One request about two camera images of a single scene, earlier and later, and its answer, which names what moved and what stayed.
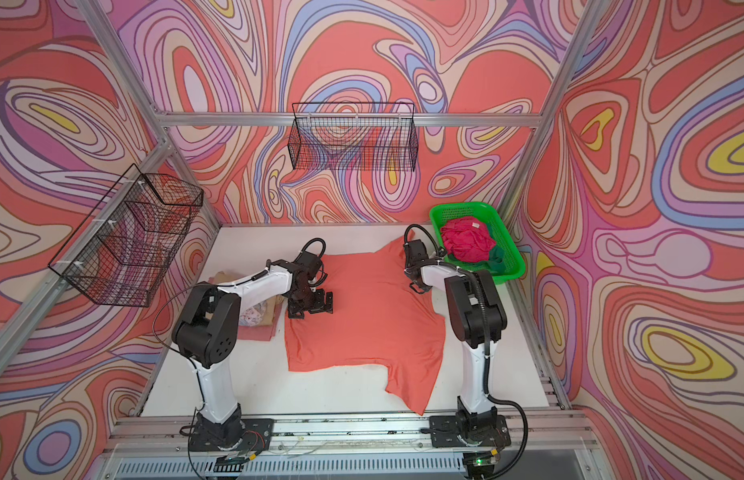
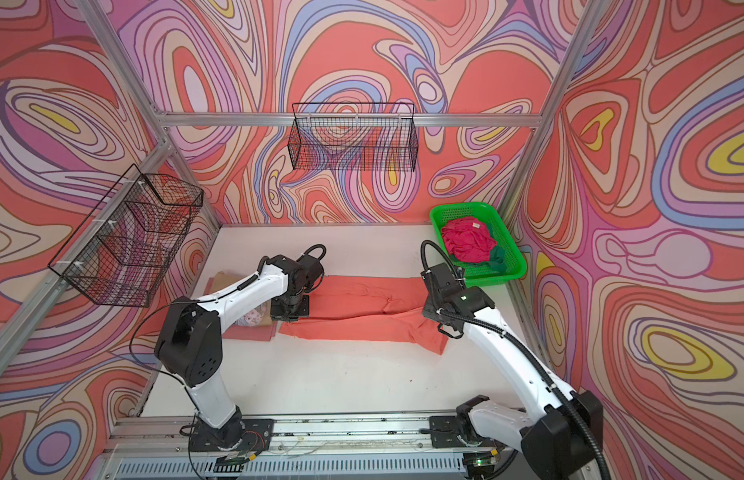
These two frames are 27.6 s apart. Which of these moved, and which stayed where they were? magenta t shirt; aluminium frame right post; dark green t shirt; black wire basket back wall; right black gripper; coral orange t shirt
Moved: right black gripper; coral orange t shirt
Stayed: magenta t shirt; black wire basket back wall; aluminium frame right post; dark green t shirt
